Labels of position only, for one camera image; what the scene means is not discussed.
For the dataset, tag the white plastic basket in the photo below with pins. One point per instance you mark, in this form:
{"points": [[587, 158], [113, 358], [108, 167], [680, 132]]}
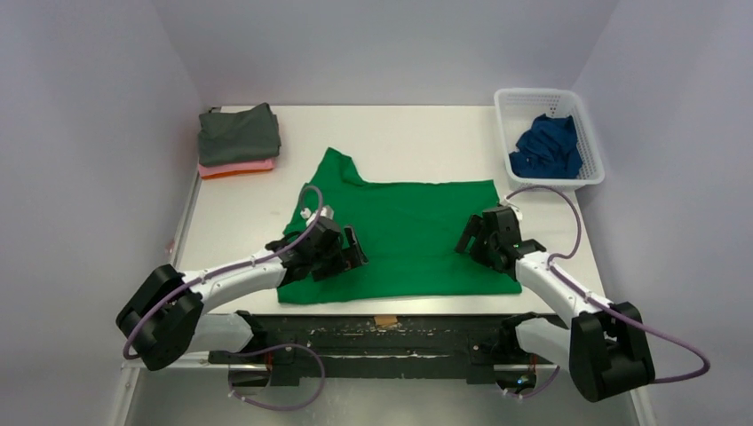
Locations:
{"points": [[515, 110]]}

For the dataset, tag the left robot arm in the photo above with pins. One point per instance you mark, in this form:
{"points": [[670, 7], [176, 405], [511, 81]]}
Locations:
{"points": [[172, 312]]}

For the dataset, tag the dark grey folded t-shirt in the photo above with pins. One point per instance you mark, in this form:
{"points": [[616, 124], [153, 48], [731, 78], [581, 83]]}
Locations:
{"points": [[247, 136]]}

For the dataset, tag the blue crumpled t-shirt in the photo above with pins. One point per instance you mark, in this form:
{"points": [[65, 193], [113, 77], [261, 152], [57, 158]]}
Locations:
{"points": [[547, 150]]}

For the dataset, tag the brown tape piece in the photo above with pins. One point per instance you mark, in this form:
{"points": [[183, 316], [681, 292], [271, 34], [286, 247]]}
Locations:
{"points": [[385, 321]]}

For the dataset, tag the pink folded t-shirt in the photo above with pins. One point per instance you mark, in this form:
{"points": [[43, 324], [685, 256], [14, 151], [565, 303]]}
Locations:
{"points": [[255, 165]]}

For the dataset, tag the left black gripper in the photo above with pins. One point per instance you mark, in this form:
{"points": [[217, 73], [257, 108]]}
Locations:
{"points": [[342, 262]]}

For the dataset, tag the orange folded t-shirt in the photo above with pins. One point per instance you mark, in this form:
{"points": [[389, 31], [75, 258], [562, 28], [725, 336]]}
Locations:
{"points": [[208, 175]]}

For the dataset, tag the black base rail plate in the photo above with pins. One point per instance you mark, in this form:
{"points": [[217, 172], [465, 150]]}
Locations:
{"points": [[291, 348]]}

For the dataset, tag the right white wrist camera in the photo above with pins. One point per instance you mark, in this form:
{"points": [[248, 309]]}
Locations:
{"points": [[515, 209]]}

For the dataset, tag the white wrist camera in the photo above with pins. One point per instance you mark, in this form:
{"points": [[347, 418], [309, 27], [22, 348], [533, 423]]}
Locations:
{"points": [[309, 214], [515, 209]]}

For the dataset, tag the green t-shirt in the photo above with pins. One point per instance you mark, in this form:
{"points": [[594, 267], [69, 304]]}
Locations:
{"points": [[408, 231]]}

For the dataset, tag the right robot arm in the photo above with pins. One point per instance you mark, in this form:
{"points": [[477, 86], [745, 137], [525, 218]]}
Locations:
{"points": [[600, 344]]}

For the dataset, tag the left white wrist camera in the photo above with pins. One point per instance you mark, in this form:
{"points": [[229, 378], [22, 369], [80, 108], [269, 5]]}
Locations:
{"points": [[309, 214]]}

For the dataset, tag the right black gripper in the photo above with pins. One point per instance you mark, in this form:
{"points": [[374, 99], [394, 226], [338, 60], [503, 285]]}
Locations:
{"points": [[479, 238]]}

